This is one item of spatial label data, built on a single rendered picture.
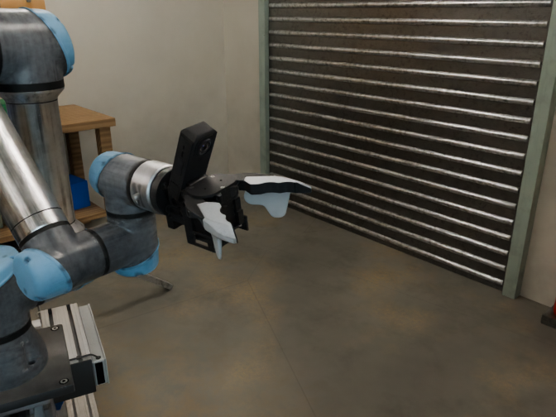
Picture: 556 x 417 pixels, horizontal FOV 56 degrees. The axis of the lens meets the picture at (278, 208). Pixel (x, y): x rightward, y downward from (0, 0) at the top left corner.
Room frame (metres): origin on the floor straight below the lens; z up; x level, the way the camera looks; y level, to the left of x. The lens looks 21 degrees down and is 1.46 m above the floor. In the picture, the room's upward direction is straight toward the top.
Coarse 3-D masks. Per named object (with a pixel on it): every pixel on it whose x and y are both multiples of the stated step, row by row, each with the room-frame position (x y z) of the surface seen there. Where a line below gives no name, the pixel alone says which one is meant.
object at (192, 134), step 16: (192, 128) 0.64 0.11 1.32; (208, 128) 0.65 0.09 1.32; (192, 144) 0.63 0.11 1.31; (208, 144) 0.65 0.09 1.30; (176, 160) 0.65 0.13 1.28; (192, 160) 0.64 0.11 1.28; (208, 160) 0.68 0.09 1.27; (176, 176) 0.66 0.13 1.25; (192, 176) 0.66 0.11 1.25; (176, 192) 0.66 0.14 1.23
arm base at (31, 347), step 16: (16, 336) 0.80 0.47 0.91; (32, 336) 0.83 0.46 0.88; (0, 352) 0.78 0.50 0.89; (16, 352) 0.79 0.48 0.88; (32, 352) 0.82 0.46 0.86; (0, 368) 0.77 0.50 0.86; (16, 368) 0.78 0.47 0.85; (32, 368) 0.80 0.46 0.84; (0, 384) 0.76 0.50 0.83; (16, 384) 0.77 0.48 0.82
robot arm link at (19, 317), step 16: (0, 256) 0.84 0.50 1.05; (0, 272) 0.80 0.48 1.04; (0, 288) 0.79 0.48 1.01; (16, 288) 0.81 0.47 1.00; (0, 304) 0.79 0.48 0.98; (16, 304) 0.81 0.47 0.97; (32, 304) 0.84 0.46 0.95; (0, 320) 0.78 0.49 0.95; (16, 320) 0.80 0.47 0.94; (0, 336) 0.78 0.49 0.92
